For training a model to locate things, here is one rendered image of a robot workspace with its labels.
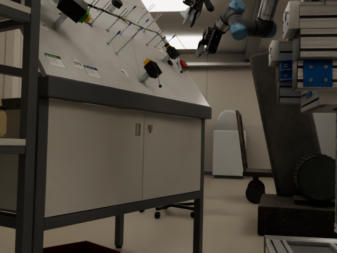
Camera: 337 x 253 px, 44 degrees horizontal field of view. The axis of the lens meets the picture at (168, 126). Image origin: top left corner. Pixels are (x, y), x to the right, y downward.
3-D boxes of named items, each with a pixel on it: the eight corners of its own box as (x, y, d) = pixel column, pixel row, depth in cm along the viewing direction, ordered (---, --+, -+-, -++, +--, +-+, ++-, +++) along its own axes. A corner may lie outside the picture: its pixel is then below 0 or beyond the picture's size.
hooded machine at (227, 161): (245, 176, 868) (246, 112, 874) (246, 179, 809) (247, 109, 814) (213, 175, 878) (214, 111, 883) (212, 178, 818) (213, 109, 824)
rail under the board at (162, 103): (211, 119, 232) (211, 107, 232) (47, 95, 132) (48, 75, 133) (202, 119, 235) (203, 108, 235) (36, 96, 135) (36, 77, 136)
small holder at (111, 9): (98, 1, 207) (108, -10, 204) (112, 10, 213) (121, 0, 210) (100, 6, 204) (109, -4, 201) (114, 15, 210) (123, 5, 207)
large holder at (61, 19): (26, 0, 153) (49, -28, 147) (65, 30, 162) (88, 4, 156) (23, 8, 148) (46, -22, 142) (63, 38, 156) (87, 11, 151)
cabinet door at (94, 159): (142, 200, 182) (144, 111, 184) (44, 217, 136) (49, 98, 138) (138, 200, 183) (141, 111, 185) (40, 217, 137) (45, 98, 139)
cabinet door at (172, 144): (201, 190, 229) (202, 119, 230) (143, 200, 182) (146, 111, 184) (197, 190, 230) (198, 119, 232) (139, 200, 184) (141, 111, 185)
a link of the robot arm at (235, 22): (258, 30, 184) (253, 13, 190) (234, 27, 181) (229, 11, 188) (251, 43, 190) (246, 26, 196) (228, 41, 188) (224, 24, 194)
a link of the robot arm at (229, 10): (235, 7, 186) (231, -5, 191) (221, 24, 193) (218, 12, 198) (248, 12, 190) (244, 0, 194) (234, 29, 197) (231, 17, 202)
